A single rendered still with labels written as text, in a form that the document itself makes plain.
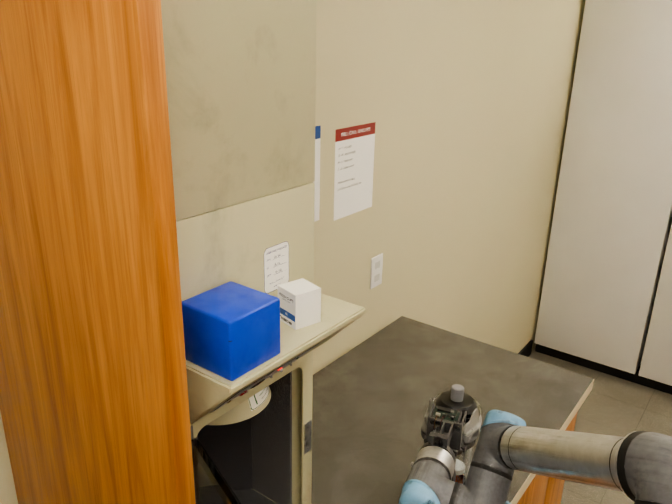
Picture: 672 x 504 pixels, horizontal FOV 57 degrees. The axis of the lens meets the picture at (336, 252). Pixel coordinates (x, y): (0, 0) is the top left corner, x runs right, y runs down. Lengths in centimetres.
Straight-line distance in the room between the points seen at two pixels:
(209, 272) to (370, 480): 82
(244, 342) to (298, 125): 36
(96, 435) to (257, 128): 51
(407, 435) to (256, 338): 93
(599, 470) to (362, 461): 77
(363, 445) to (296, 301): 79
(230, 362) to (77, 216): 27
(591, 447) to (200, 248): 63
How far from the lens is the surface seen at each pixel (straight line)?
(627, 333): 399
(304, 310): 98
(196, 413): 93
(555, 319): 408
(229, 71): 89
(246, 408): 112
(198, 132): 86
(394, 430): 174
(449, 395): 145
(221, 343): 84
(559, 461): 105
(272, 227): 100
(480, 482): 118
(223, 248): 93
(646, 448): 94
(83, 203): 83
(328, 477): 159
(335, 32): 179
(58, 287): 94
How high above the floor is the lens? 196
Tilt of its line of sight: 20 degrees down
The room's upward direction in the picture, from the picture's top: 1 degrees clockwise
